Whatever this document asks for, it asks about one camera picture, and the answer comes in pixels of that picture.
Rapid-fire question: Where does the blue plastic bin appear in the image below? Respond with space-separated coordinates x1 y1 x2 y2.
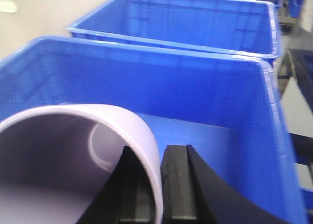
0 36 308 224
68 0 282 63

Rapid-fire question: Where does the dark metal frame bar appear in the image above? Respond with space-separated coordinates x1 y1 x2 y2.
289 49 313 111

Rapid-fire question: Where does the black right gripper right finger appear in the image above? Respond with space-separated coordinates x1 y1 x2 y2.
161 145 286 224

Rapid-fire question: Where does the steel table frame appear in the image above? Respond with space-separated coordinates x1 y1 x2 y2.
276 0 313 94

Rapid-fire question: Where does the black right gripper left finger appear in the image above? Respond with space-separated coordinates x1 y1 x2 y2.
77 146 156 224

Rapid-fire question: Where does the far blue plastic bin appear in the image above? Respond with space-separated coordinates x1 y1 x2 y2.
68 0 282 63

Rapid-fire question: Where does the beige curved partition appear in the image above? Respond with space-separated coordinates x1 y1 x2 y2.
0 0 106 58

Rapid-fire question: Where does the near blue plastic bin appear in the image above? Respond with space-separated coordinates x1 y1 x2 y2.
0 36 308 224

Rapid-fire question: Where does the small blue bin right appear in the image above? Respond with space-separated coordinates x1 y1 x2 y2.
288 0 304 18

